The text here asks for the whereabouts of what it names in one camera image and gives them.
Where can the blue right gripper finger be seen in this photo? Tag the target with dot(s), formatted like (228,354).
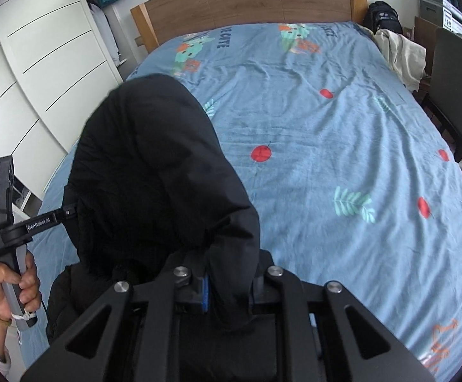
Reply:
(205,293)

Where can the black puffer coat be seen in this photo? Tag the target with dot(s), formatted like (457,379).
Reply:
(151,185)

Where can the white wardrobe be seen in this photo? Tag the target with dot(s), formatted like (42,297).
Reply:
(54,72)

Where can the blue dinosaur bed cover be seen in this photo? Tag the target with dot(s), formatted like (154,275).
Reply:
(351,179)

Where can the cream cloth on bed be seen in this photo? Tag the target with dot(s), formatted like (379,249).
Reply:
(405,57)

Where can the grey desk chair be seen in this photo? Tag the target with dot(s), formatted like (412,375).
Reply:
(444,98)

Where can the wooden headboard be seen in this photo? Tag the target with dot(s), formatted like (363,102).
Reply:
(161,20)

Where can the black backpack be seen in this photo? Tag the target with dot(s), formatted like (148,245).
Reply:
(380,15)

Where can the white printer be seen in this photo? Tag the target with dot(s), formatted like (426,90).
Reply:
(441,13)

